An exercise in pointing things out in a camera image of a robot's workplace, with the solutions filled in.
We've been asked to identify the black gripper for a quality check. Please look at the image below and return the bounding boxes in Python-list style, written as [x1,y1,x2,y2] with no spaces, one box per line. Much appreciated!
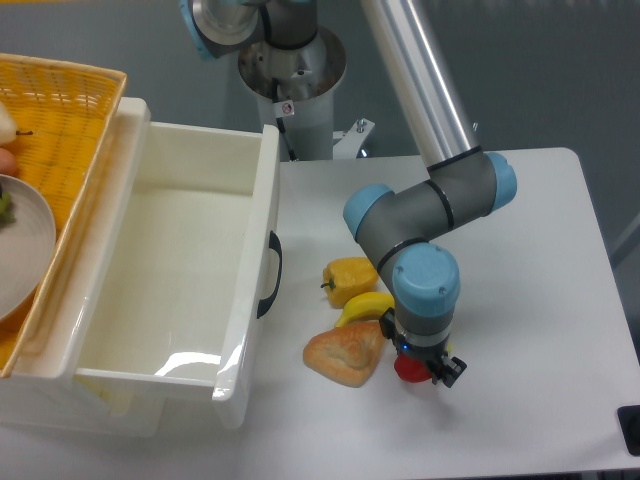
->
[378,307,467,388]

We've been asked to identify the red toy pepper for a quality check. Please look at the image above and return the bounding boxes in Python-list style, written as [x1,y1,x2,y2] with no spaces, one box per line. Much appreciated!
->
[394,353,432,383]

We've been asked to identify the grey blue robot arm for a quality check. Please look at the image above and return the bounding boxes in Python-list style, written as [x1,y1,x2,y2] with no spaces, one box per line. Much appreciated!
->
[180,1,517,386]

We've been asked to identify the yellow toy pepper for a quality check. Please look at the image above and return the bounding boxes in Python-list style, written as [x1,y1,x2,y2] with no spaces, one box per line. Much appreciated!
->
[321,257,379,308]

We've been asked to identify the yellow toy banana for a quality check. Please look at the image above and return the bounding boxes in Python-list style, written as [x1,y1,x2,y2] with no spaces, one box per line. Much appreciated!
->
[334,291,455,354]

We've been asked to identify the toy puff pastry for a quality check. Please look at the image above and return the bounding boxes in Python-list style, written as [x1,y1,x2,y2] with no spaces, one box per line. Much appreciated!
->
[303,321,386,388]

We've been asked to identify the black object at table edge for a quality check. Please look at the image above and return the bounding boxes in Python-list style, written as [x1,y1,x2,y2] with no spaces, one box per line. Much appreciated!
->
[617,405,640,457]

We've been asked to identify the white plastic drawer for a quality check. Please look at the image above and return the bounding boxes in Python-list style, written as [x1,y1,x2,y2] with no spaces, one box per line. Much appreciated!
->
[77,122,280,428]

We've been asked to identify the white drawer cabinet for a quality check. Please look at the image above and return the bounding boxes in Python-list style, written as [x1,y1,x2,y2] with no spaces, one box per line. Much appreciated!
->
[0,96,166,439]

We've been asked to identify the grey plate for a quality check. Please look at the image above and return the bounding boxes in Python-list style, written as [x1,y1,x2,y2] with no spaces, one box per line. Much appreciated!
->
[1,175,56,318]

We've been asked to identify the yellow woven basket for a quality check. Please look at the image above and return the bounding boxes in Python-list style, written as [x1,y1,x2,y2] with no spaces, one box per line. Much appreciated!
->
[1,53,127,378]

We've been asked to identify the green toy grapes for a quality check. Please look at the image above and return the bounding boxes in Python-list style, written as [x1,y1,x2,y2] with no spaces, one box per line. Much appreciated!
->
[0,187,15,225]

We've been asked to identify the orange toy fruit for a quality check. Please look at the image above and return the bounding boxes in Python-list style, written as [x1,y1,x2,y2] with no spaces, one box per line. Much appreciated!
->
[0,148,18,176]

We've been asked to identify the white toy pear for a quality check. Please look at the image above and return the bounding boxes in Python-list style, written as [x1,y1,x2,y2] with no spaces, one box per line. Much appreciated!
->
[0,103,33,146]

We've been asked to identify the dark blue drawer handle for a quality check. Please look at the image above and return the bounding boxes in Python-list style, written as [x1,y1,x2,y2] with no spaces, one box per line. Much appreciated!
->
[257,231,283,318]

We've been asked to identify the metal mounting bracket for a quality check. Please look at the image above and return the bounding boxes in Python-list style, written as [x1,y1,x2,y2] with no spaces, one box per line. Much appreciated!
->
[332,118,376,160]

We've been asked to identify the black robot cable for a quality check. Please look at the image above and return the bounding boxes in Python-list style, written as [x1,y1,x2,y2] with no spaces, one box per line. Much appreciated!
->
[271,77,300,162]

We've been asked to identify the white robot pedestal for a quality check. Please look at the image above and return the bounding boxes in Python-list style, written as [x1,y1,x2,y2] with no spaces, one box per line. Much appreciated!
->
[238,27,346,161]

